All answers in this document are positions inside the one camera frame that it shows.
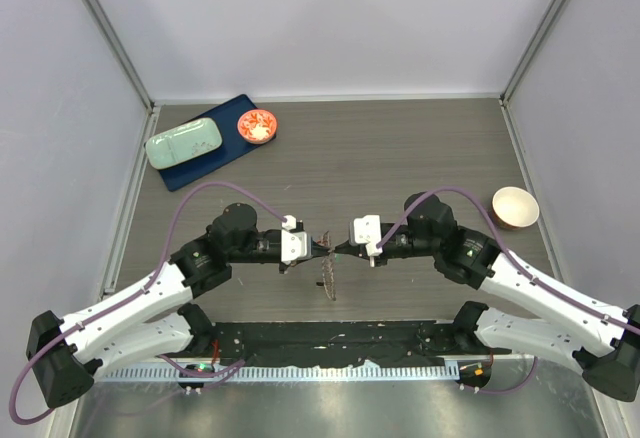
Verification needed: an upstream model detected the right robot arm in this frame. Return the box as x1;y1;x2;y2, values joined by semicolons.
335;191;639;402

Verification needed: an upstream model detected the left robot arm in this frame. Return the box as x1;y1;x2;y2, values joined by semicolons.
26;203;329;409

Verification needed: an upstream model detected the metal disc keyring holder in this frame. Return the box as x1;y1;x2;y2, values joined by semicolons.
320;231;336;301

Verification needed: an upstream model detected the dark blue tray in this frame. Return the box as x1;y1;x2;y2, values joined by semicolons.
159;94;259;192

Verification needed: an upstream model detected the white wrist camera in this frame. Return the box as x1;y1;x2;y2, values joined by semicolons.
281;215;311;265
349;214;382;268

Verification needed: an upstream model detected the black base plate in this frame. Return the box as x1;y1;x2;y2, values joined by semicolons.
209;318;511;367

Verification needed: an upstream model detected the orange patterned small bowl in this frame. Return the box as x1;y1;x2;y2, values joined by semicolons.
237;109;278;145

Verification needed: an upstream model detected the pale green oblong dish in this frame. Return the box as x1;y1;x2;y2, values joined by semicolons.
145;117;223;170

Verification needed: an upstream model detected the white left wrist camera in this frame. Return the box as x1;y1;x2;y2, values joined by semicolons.
281;215;311;265

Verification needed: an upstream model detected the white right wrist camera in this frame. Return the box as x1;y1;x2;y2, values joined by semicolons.
349;214;382;268

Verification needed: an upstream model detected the white slotted cable duct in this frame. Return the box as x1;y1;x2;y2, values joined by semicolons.
103;361;459;384

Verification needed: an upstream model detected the red cream bowl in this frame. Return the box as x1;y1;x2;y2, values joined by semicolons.
490;186;540;230

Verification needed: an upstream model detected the left aluminium frame post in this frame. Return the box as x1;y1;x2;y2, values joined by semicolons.
82;0;154;112

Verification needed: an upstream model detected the right aluminium frame post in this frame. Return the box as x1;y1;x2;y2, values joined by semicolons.
500;0;570;107

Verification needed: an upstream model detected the aluminium frame post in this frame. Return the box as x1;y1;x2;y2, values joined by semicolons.
82;0;154;112
500;0;570;107

